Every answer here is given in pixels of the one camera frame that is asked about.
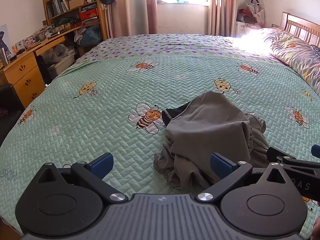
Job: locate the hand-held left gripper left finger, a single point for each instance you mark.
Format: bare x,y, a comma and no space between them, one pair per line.
101,166

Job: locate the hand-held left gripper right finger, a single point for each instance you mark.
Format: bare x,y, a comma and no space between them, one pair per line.
221,165

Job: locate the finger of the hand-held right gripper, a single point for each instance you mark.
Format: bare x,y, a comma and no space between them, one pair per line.
278,155
316,152

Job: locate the grey pants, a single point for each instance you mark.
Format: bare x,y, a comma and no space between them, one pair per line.
207,130

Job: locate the green bee-print quilt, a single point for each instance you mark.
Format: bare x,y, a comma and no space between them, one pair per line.
100,120

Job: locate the dark patterned pillow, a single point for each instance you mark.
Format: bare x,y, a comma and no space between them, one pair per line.
315,51

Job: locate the plastic storage bin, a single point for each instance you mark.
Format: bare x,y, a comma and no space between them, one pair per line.
61,67

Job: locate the floral pillow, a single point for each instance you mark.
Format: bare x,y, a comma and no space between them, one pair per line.
292,47

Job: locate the black sofa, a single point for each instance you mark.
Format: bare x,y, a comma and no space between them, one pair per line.
8,105

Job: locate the wooden desk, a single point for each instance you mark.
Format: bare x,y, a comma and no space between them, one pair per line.
22,72

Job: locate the clear plastic bag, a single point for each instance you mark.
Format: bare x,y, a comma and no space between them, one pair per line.
58,51

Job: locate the wooden headboard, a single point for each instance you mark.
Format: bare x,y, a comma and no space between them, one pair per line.
302,26

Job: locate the white cabinet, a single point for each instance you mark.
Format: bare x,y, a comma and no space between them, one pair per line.
243,30

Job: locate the blue cloth bundle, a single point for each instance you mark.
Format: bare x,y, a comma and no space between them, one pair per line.
91,35

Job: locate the pile of bags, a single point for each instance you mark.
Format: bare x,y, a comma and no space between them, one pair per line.
252,11

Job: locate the metal thermos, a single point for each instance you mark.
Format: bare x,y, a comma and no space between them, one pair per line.
3,56

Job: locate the red box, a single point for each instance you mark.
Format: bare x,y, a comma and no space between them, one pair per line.
89,15

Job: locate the wooden bookshelf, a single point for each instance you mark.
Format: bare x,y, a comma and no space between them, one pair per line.
72,12

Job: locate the cardboard box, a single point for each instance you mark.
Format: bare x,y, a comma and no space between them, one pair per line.
77,2

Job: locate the wall poster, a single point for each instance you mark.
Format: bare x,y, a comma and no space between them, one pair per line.
3,40

